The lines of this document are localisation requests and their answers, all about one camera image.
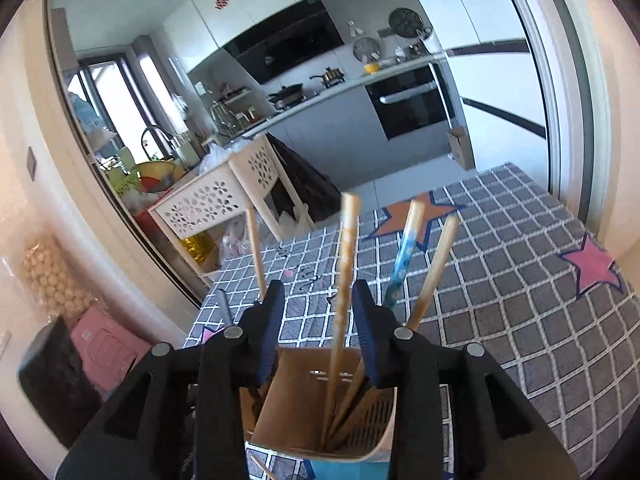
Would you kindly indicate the black built-in oven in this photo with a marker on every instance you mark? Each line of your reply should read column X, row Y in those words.
column 411, row 100

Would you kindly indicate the black range hood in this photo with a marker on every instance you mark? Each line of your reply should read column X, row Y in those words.
column 286, row 39

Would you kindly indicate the blue patterned chopstick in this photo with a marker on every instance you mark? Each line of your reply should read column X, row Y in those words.
column 408, row 243

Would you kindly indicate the white perforated storage cart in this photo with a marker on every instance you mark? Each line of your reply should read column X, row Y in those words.
column 238, row 185

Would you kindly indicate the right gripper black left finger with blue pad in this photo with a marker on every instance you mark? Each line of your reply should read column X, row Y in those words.
column 138, row 432

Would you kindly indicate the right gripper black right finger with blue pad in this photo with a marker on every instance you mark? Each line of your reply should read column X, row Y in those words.
column 496, row 432

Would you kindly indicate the kitchen faucet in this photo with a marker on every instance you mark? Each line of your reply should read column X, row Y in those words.
column 155, row 143

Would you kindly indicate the white refrigerator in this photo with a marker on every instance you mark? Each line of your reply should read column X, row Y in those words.
column 497, row 82

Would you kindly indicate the brown cardboard box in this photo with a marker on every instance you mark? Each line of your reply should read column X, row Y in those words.
column 461, row 147

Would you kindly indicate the checkered grey tablecloth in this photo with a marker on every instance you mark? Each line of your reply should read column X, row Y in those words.
column 574, row 354

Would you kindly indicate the pink cardboard box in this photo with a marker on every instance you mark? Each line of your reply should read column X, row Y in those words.
column 108, row 351

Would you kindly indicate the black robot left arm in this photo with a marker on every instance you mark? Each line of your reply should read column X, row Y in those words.
column 52, row 378

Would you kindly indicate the black wok on stove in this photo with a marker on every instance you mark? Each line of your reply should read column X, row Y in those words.
column 287, row 97

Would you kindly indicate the white plastic utensil caddy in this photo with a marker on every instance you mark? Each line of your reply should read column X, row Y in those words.
column 288, row 417

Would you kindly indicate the small pot on stove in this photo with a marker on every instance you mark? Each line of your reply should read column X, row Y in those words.
column 330, row 77

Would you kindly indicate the black handled spoon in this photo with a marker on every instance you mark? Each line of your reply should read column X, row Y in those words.
column 223, row 304

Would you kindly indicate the bag of pale balls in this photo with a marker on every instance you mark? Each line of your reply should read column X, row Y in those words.
column 57, row 287

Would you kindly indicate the long bamboo chopstick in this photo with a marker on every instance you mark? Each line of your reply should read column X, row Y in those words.
column 426, row 294

